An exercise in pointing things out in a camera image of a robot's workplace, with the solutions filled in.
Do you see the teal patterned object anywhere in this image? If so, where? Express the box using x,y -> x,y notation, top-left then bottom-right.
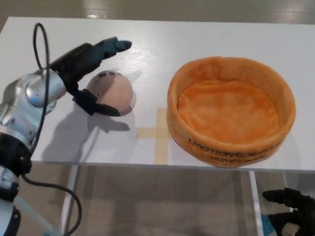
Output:
260,213 -> 274,236

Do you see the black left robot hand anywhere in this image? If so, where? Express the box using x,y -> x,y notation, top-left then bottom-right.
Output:
48,36 -> 133,118

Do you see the beige tape cross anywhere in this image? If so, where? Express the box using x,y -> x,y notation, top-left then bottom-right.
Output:
136,108 -> 173,165

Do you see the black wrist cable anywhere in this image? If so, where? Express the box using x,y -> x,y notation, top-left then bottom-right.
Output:
23,23 -> 83,236

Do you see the orange plush round plate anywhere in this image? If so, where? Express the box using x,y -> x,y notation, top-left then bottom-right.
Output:
166,56 -> 296,168

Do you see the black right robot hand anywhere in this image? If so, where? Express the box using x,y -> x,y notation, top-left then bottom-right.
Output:
262,188 -> 315,236

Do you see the pink round plush toy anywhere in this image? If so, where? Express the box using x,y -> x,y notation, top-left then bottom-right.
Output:
86,70 -> 137,118

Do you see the white table leg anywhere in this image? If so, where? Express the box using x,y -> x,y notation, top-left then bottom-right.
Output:
60,165 -> 81,236
249,171 -> 262,236

